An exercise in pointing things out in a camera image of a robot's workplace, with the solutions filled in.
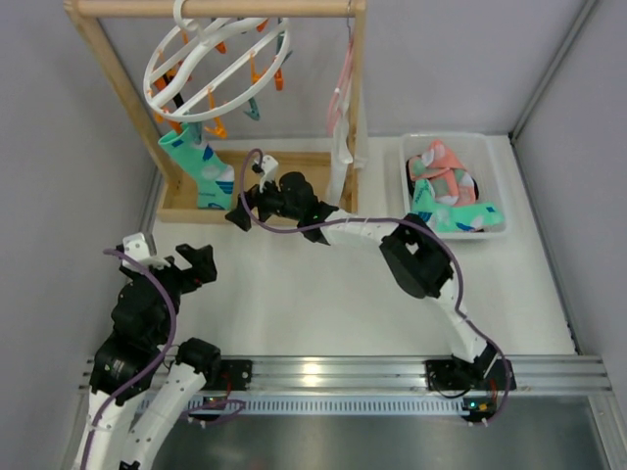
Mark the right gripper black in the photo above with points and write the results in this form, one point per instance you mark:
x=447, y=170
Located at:
x=262, y=204

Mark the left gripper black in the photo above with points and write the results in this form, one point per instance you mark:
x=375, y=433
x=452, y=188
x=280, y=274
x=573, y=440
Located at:
x=185, y=273

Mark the mint green sock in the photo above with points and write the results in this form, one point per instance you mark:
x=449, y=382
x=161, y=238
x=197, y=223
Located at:
x=196, y=157
x=443, y=218

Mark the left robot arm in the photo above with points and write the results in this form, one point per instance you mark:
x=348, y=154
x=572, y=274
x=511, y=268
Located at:
x=141, y=378

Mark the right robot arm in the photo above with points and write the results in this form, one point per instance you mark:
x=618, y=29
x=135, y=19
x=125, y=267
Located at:
x=421, y=264

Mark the white cloth on hanger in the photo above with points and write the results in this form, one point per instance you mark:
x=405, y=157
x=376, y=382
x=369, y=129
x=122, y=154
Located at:
x=340, y=155

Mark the white round clip hanger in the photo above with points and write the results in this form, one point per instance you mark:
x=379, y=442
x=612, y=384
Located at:
x=205, y=69

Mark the wooden clothes rack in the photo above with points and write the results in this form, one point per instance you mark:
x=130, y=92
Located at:
x=178, y=199

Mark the black sock grey patch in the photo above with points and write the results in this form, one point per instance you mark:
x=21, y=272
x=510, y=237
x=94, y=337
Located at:
x=447, y=198

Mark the white plastic basket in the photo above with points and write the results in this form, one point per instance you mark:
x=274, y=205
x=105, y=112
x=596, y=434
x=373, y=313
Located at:
x=477, y=154

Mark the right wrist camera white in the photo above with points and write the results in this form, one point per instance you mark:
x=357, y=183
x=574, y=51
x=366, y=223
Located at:
x=266, y=168

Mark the pink wire hanger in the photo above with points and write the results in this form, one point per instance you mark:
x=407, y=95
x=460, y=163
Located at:
x=341, y=88

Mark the aluminium rail base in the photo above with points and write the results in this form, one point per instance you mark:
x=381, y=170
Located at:
x=335, y=385

